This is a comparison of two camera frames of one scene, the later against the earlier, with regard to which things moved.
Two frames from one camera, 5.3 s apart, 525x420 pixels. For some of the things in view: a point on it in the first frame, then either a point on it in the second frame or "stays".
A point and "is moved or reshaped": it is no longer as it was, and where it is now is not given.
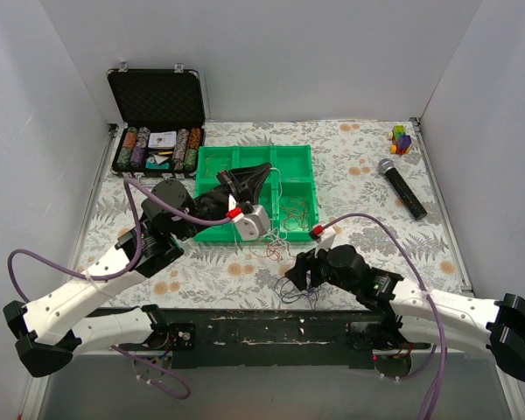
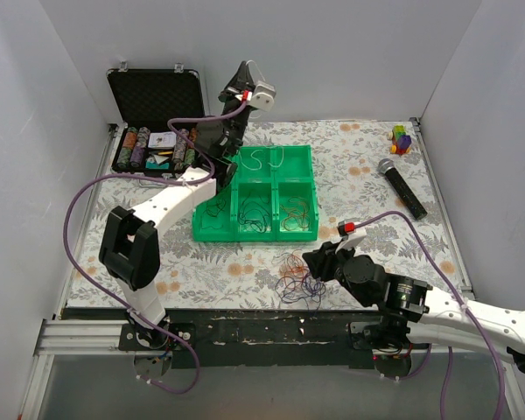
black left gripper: (234, 186) -> (235, 94)
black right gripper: (308, 267) stays
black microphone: (387, 166) stays
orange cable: (298, 213) stays
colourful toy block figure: (401, 140) stays
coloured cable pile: (274, 245) is moved or reshaped
